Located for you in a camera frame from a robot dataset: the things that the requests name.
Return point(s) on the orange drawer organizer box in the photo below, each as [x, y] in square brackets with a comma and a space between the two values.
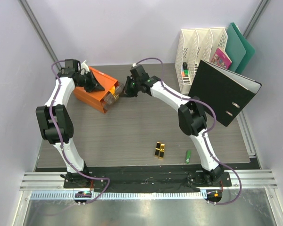
[95, 99]

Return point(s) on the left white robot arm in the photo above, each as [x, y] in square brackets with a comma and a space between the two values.
[55, 123]

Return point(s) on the black lever arch binder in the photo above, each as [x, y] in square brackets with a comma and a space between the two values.
[226, 92]

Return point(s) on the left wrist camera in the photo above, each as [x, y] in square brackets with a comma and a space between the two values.
[72, 64]

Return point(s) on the green folder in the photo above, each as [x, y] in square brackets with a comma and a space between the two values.
[250, 51]
[235, 48]

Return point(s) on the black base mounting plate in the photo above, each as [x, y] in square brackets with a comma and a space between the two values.
[146, 179]

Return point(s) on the pink booklet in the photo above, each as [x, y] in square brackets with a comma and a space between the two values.
[221, 59]

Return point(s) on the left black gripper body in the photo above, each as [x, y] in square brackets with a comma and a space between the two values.
[91, 81]

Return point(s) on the green folder back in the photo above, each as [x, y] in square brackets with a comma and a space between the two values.
[250, 51]

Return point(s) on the clear acrylic drawer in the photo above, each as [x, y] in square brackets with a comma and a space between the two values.
[110, 99]

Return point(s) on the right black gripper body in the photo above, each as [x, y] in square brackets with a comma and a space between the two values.
[134, 88]

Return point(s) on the green lipstick box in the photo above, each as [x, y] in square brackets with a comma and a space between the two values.
[188, 156]

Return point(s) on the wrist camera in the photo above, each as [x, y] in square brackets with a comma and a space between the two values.
[138, 73]
[72, 64]

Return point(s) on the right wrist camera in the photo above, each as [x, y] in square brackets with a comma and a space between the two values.
[138, 73]

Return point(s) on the white mesh file rack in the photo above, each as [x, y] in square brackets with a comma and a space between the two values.
[195, 45]

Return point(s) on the white slotted cable duct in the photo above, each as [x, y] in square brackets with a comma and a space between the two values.
[80, 195]

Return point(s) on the green folder front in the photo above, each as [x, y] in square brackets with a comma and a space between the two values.
[235, 48]

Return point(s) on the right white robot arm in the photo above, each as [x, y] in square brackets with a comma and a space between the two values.
[191, 118]

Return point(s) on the green orange highlighter markers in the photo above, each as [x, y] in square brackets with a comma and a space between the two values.
[184, 70]

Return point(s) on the orange white tube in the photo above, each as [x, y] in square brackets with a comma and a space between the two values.
[112, 90]

